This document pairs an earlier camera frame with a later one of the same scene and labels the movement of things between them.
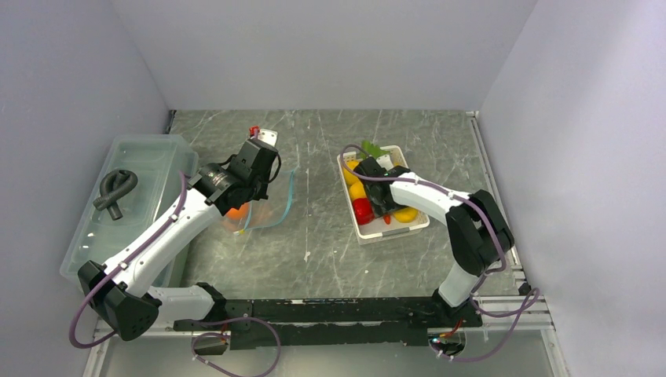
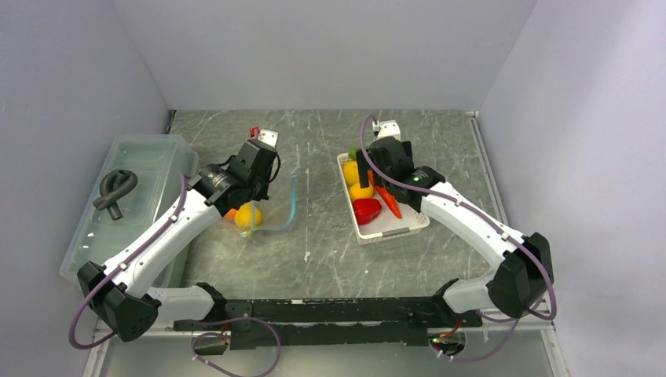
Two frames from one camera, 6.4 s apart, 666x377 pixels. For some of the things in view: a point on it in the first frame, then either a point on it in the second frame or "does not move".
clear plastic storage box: (139, 185) does not move
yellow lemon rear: (349, 176) does not move
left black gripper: (262, 192) does not move
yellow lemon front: (405, 214) -> (248, 215)
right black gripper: (384, 210) -> (364, 175)
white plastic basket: (378, 229) does not move
